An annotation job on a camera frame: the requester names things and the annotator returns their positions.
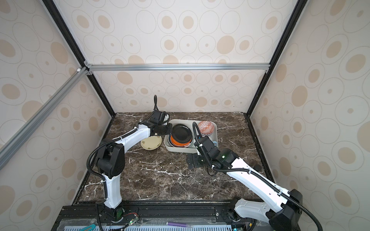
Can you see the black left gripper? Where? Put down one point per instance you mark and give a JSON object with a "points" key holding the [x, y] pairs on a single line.
{"points": [[170, 129]]}

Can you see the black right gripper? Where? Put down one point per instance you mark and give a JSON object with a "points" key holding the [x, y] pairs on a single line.
{"points": [[193, 157]]}

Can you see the cream yellow plate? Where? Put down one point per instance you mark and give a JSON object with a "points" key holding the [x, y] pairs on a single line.
{"points": [[151, 143]]}

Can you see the black plate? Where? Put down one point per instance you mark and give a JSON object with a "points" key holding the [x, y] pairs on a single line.
{"points": [[181, 133]]}

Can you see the purple bowl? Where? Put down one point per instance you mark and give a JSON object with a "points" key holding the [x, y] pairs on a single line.
{"points": [[206, 127]]}

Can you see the orange plate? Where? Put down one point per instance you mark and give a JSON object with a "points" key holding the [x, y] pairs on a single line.
{"points": [[175, 143]]}

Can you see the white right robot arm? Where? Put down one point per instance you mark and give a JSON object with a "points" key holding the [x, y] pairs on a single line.
{"points": [[280, 207]]}

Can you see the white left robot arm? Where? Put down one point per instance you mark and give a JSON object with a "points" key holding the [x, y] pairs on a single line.
{"points": [[107, 161]]}

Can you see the white plastic bin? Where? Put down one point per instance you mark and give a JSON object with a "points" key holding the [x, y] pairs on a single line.
{"points": [[191, 149]]}

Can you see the green can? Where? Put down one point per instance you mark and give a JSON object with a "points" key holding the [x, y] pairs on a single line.
{"points": [[257, 168]]}

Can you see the purple pen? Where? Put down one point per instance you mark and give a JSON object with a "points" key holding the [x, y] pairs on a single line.
{"points": [[178, 224]]}

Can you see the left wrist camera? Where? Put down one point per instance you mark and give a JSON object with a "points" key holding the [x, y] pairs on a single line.
{"points": [[159, 117]]}

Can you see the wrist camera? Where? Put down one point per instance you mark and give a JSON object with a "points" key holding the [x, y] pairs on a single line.
{"points": [[159, 117], [205, 146]]}

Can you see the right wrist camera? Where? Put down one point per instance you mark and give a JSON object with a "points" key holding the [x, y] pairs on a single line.
{"points": [[205, 146]]}

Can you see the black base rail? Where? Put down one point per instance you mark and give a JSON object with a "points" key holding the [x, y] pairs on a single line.
{"points": [[153, 216]]}

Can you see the silver horizontal rail back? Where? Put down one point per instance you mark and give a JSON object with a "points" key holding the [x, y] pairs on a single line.
{"points": [[176, 67]]}

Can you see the silver diagonal rail left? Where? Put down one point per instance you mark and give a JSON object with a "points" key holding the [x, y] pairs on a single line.
{"points": [[16, 142]]}

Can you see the black vertical frame post left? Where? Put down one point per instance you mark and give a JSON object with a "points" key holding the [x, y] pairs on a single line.
{"points": [[72, 44]]}

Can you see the black vertical frame post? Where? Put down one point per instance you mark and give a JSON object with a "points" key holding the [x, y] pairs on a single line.
{"points": [[297, 11], [72, 44]]}

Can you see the black vertical frame post right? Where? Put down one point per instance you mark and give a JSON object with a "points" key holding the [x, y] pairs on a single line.
{"points": [[297, 11]]}

